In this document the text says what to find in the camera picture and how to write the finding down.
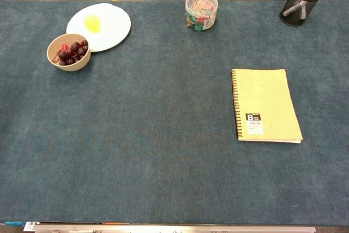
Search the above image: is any spiral notebook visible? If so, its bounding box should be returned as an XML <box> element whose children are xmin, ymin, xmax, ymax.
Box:
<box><xmin>231</xmin><ymin>68</ymin><xmax>304</xmax><ymax>145</ymax></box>

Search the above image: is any blue felt table mat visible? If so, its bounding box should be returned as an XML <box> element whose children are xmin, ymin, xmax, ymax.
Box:
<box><xmin>0</xmin><ymin>0</ymin><xmax>349</xmax><ymax>227</ymax></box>

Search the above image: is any clear jar of binder clips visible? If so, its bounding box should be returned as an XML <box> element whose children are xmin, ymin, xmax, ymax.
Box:
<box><xmin>185</xmin><ymin>0</ymin><xmax>219</xmax><ymax>31</ymax></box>

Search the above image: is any white round plate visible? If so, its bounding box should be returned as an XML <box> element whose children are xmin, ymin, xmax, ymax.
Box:
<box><xmin>66</xmin><ymin>3</ymin><xmax>132</xmax><ymax>52</ymax></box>

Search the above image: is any beige round bowl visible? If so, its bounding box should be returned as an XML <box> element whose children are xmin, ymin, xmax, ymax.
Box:
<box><xmin>46</xmin><ymin>33</ymin><xmax>92</xmax><ymax>72</ymax></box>

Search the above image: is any yellow round fruit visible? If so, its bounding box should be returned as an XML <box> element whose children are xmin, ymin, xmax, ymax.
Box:
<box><xmin>83</xmin><ymin>14</ymin><xmax>102</xmax><ymax>33</ymax></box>

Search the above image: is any bunch of dark red grapes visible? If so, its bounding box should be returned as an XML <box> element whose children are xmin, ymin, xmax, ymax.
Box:
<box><xmin>57</xmin><ymin>39</ymin><xmax>89</xmax><ymax>66</ymax></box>

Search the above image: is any black and red object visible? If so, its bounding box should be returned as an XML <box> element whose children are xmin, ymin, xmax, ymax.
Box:
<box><xmin>279</xmin><ymin>0</ymin><xmax>324</xmax><ymax>27</ymax></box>

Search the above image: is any aluminium rail profile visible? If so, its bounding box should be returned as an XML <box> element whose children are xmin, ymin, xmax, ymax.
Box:
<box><xmin>34</xmin><ymin>223</ymin><xmax>317</xmax><ymax>233</ymax></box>

